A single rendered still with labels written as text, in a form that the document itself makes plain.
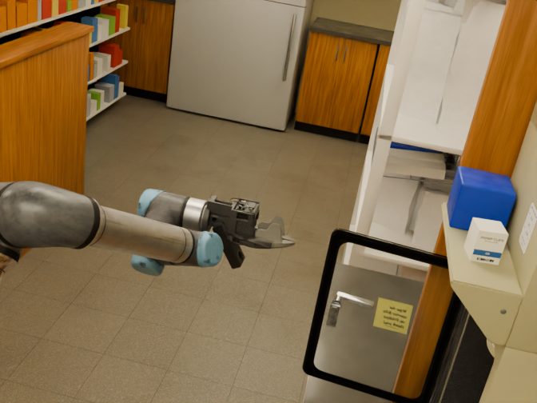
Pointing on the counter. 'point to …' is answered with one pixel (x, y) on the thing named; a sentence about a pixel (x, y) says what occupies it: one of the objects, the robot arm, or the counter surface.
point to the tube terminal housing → (519, 348)
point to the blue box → (479, 197)
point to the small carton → (485, 241)
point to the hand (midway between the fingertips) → (288, 244)
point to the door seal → (323, 305)
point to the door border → (326, 304)
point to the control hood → (483, 285)
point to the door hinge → (450, 354)
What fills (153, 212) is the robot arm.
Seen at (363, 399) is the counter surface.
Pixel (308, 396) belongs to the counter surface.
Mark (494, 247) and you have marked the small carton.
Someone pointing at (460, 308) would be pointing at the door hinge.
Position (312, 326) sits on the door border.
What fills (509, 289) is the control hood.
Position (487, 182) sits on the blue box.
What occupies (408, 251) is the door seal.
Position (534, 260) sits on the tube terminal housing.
